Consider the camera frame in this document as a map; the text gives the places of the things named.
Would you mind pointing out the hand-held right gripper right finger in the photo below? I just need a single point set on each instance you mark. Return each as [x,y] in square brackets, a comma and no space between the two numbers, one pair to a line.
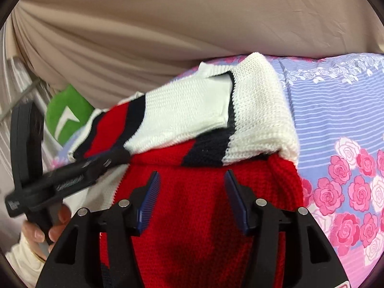
[235,199]

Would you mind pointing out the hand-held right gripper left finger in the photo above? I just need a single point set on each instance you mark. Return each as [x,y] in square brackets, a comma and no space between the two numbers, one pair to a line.
[149,199]

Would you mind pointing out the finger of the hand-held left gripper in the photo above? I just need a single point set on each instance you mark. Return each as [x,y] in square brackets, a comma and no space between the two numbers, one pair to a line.
[90,166]

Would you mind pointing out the red white navy knit sweater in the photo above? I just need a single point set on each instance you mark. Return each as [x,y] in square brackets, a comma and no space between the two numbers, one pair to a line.
[195,192]

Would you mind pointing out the person's left forearm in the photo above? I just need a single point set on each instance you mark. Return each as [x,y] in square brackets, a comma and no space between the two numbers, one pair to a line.
[22,258]

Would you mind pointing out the person's left hand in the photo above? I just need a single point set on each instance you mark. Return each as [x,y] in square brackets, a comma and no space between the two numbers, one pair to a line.
[58,219]

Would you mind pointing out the green cushion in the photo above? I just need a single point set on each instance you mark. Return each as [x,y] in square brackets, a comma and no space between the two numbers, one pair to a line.
[64,108]

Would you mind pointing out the shiny grey curtain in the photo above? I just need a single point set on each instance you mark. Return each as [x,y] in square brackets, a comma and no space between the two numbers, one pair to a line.
[13,75]

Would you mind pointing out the floral pink purple bed sheet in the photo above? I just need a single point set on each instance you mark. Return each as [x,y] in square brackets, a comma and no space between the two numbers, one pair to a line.
[333,111]

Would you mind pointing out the beige draped fabric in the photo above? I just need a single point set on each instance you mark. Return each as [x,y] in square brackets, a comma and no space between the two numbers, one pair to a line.
[180,21]

